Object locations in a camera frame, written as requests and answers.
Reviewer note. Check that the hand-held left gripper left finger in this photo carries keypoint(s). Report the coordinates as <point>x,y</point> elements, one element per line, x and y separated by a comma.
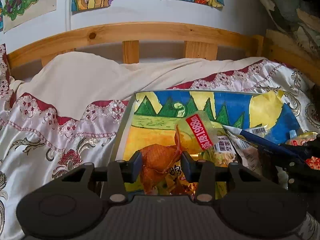
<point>137,165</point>

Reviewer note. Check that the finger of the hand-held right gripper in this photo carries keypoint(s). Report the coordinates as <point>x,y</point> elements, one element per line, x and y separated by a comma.
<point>300,177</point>
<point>312,147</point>

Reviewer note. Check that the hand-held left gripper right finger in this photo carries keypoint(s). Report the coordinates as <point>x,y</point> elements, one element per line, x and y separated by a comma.
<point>187,166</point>

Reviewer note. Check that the orange and green snack packet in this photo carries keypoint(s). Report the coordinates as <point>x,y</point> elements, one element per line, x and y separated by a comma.
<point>300,138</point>

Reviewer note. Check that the yellow foil snack packet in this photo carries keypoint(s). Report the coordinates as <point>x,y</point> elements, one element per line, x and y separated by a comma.
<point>176,177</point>

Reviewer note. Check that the orange mesh snack packet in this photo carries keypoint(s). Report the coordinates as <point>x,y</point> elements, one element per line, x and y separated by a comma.
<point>155,160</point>

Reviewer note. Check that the grain snack packet red print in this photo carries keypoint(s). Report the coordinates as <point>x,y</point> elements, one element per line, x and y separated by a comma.
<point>190,135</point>

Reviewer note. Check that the small clear snack packet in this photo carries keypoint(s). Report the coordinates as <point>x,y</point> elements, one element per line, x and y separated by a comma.
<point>225,157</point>

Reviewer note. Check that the blue stick snack packet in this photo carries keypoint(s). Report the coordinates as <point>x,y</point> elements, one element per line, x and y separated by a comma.
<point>265,143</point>

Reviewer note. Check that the white barcode snack packet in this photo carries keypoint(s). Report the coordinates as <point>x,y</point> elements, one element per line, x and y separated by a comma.
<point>242,145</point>

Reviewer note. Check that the colourful drawing paper liner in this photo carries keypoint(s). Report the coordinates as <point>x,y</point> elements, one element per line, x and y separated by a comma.
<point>160,130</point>

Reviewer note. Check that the white floral printed blanket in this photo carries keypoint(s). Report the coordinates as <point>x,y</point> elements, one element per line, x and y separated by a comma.
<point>50,135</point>

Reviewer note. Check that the cream bed sheet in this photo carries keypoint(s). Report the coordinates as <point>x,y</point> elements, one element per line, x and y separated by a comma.
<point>100,80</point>

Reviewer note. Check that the dark patterned cloth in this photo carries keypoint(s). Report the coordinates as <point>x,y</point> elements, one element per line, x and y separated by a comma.
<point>287,12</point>

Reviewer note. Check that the wooden bed frame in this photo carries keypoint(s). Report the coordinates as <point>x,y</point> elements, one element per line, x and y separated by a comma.
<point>140,32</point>

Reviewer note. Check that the white wall pipe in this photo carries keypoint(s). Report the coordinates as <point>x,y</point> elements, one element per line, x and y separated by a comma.
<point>67,5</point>

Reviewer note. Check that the green cartoon figure wall poster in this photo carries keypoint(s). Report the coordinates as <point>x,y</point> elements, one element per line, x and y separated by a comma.
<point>27,2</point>

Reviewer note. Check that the red-haired cartoon wall poster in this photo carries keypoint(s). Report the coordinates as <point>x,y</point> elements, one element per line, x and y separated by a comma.
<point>1,17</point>

